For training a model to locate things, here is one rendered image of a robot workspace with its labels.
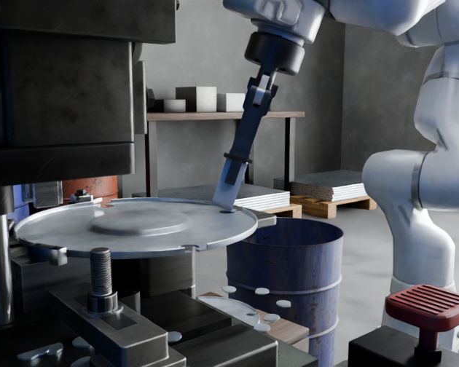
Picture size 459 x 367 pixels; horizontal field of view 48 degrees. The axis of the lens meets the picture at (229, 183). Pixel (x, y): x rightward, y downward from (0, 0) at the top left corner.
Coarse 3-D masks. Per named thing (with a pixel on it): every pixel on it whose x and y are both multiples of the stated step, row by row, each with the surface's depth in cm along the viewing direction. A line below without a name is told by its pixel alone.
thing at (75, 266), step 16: (16, 240) 57; (16, 256) 51; (16, 272) 49; (32, 272) 49; (48, 272) 50; (64, 272) 51; (80, 272) 52; (16, 288) 50; (32, 288) 49; (48, 288) 50; (16, 304) 51; (32, 304) 49; (48, 304) 50
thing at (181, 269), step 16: (240, 208) 74; (272, 224) 69; (176, 256) 62; (192, 256) 64; (112, 272) 66; (128, 272) 62; (144, 272) 60; (160, 272) 61; (176, 272) 62; (192, 272) 64; (144, 288) 60; (160, 288) 61; (176, 288) 63; (192, 288) 64
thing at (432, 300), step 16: (416, 288) 48; (432, 288) 48; (400, 304) 44; (416, 304) 44; (432, 304) 44; (448, 304) 44; (400, 320) 44; (416, 320) 43; (432, 320) 42; (448, 320) 42; (432, 336) 45
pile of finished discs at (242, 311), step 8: (200, 296) 148; (208, 296) 148; (216, 304) 143; (224, 304) 143; (232, 304) 143; (240, 304) 143; (232, 312) 138; (240, 312) 138; (248, 312) 138; (248, 320) 133; (256, 320) 133
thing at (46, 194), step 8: (32, 184) 54; (40, 184) 53; (48, 184) 54; (56, 184) 55; (24, 192) 56; (40, 192) 54; (48, 192) 54; (56, 192) 55; (24, 200) 56; (32, 200) 57; (40, 200) 54; (48, 200) 54; (56, 200) 55
